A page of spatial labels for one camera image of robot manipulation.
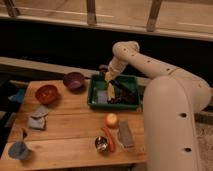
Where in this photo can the black brush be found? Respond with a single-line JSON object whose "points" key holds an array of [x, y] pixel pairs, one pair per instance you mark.
{"points": [[116, 84]]}

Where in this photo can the blue cup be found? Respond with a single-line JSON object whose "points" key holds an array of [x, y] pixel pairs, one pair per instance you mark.
{"points": [[18, 150]]}

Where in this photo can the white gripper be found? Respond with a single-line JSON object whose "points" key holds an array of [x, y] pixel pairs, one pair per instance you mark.
{"points": [[115, 68]]}

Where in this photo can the dark grapes bunch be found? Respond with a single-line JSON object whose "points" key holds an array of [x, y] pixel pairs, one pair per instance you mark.
{"points": [[123, 98]]}

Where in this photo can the purple bowl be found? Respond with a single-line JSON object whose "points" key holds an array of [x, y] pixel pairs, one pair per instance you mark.
{"points": [[74, 80]]}

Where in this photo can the orange carrot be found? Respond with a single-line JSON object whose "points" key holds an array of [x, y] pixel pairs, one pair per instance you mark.
{"points": [[110, 139]]}

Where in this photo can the green plastic tray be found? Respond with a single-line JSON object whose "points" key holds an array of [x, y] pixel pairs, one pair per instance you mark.
{"points": [[98, 83]]}

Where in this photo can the orange fruit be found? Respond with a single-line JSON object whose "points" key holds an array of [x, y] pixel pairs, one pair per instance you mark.
{"points": [[111, 120]]}

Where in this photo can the grey cloth lower left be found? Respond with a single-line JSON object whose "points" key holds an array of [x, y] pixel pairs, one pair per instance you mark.
{"points": [[36, 123]]}

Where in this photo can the blue sponge in tray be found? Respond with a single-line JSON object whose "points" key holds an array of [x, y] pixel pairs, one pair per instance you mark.
{"points": [[102, 97]]}

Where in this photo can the small metal cup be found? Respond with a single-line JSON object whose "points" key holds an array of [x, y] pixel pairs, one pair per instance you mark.
{"points": [[101, 144]]}

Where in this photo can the red bowl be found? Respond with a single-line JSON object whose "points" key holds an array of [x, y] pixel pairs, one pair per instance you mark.
{"points": [[46, 94]]}

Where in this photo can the grey cloth upper left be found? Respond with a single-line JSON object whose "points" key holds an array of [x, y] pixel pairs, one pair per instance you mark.
{"points": [[41, 111]]}

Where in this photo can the yellow corn cob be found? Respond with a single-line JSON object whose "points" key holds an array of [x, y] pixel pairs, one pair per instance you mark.
{"points": [[110, 92]]}

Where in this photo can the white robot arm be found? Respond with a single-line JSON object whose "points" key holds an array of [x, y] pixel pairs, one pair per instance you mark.
{"points": [[170, 100]]}

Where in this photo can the blue cloth off table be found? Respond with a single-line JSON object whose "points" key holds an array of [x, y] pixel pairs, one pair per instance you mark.
{"points": [[19, 96]]}

